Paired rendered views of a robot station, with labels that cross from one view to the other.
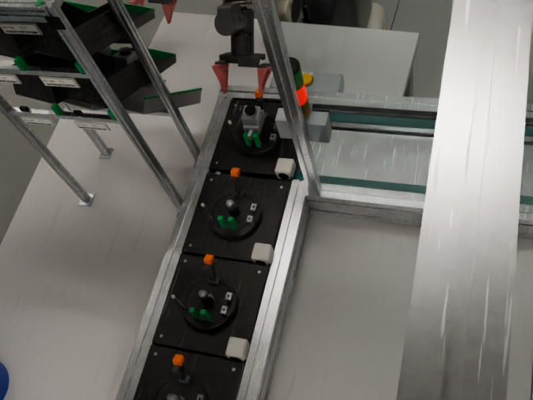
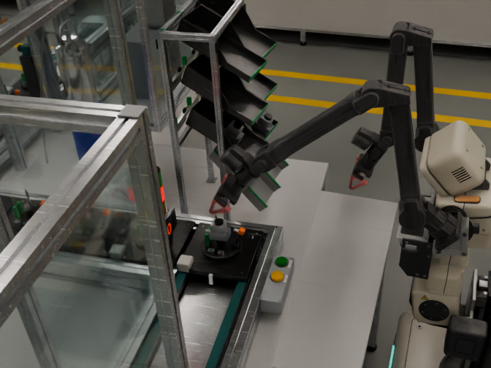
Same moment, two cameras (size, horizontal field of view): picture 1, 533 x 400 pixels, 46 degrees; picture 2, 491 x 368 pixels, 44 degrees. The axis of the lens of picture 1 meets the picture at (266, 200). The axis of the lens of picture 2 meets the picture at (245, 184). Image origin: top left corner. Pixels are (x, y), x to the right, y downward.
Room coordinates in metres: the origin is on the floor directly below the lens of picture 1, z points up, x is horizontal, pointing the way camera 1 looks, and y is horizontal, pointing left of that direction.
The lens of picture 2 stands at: (0.75, -1.57, 2.38)
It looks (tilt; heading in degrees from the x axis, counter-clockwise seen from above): 36 degrees down; 74
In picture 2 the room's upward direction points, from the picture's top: 3 degrees counter-clockwise
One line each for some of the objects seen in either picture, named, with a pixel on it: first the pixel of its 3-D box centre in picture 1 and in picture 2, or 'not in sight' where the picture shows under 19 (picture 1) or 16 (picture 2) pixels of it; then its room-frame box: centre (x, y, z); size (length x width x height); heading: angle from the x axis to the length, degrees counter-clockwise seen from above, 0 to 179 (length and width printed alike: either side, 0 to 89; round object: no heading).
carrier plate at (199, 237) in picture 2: (260, 138); (221, 250); (1.09, -0.05, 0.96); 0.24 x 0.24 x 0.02; 57
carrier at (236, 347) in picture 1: (205, 298); not in sight; (0.67, 0.22, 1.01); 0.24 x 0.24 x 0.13; 57
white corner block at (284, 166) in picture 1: (285, 169); (185, 263); (0.96, -0.08, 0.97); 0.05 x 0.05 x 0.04; 57
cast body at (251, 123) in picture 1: (251, 120); (216, 228); (1.08, -0.05, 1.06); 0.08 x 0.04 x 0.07; 147
